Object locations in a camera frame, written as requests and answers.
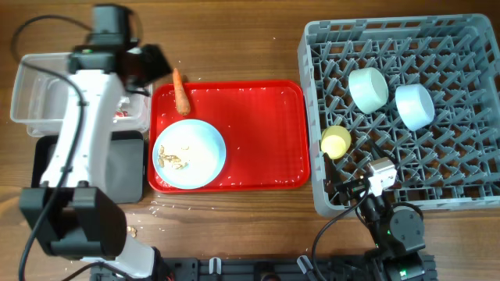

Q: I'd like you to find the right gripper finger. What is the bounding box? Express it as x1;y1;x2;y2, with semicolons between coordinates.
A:
370;140;396;162
323;153;340;187

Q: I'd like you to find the yellow cup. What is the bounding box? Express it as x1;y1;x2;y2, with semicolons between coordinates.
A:
320;126;352;160

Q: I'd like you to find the light blue small bowl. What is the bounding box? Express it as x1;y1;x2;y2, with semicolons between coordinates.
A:
395;84;435;131

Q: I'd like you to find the mint green bowl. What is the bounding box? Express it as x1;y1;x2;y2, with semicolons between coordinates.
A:
348;67;388;114

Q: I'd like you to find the red snack wrapper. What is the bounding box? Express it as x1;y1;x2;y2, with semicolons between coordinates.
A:
114;109;128;118

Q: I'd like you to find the orange carrot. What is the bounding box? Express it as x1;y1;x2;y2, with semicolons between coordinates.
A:
172;68;191;116

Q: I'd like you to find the light blue plate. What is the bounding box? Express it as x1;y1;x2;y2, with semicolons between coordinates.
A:
151;119;227;190

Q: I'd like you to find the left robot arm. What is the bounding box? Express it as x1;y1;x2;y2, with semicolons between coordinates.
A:
19;4;173;280

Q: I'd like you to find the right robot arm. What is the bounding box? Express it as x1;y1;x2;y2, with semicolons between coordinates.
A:
311;139;437;280

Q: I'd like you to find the grey dishwasher rack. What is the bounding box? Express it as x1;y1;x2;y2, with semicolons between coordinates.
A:
298;14;499;217

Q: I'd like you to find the red serving tray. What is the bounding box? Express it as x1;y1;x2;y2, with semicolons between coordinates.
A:
147;80;312;194

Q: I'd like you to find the clear plastic bin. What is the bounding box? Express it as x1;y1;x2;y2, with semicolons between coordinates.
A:
10;65;151;137

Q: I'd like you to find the black tray bin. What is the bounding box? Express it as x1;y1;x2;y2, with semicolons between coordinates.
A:
30;131;146;204

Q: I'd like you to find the food scrap on table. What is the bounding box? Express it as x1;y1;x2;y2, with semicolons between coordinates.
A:
127;226;137;237

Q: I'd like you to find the right black cable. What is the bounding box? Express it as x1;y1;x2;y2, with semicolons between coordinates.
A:
311;187;372;281

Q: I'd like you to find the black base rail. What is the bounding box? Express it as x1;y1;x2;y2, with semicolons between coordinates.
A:
165;255;438;281

